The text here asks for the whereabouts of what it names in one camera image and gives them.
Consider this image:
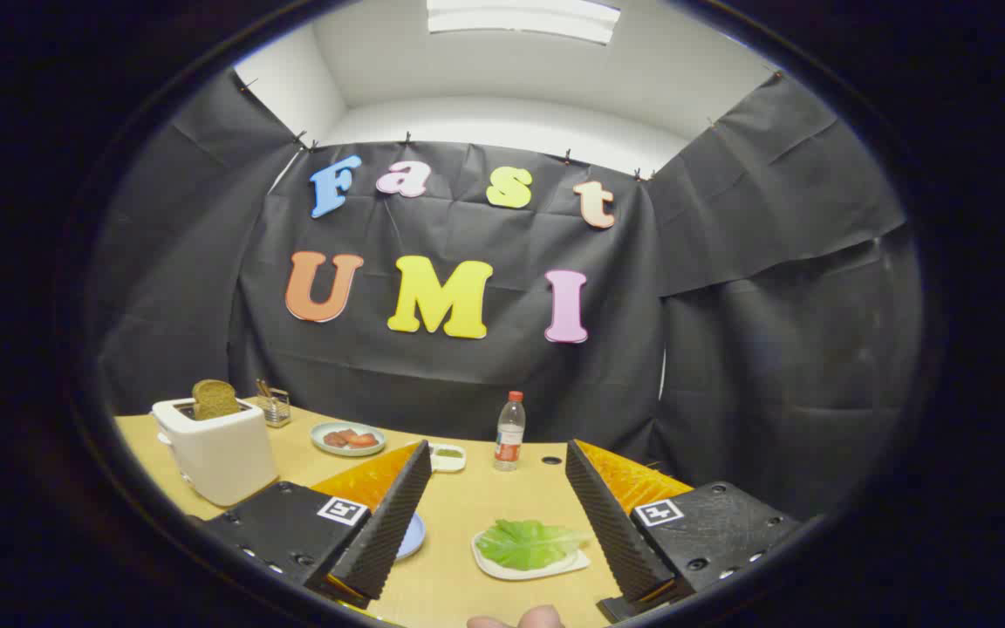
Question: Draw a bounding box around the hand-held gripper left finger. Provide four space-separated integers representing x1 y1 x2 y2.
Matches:
202 440 434 610

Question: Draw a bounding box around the blue round plate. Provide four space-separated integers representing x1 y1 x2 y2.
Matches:
395 512 427 561

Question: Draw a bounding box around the white square plate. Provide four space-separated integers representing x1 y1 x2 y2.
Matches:
471 523 591 582

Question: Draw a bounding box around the brown toasted bread slice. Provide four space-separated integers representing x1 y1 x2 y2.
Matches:
192 379 242 421

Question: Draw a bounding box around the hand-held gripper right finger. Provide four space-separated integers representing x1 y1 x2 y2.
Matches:
564 439 804 623

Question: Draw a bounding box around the clear red-capped water bottle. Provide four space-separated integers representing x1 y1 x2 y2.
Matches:
494 391 527 473

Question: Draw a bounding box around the white toaster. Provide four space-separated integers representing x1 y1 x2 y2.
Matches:
152 397 279 509

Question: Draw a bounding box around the small wire basket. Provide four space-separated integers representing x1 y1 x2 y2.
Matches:
256 379 292 428

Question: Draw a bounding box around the pale green plate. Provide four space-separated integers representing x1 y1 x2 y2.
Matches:
311 421 386 458

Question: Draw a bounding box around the green lettuce leaf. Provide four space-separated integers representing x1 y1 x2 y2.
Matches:
475 519 592 572

